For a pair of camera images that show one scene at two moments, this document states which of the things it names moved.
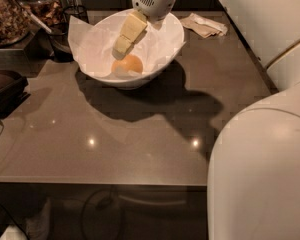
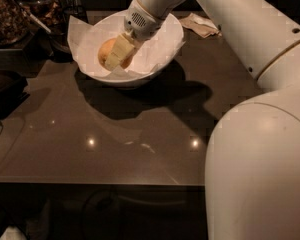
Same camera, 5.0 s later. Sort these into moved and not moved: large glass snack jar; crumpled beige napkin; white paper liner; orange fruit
Moved: orange fruit
Not moved: white paper liner; crumpled beige napkin; large glass snack jar
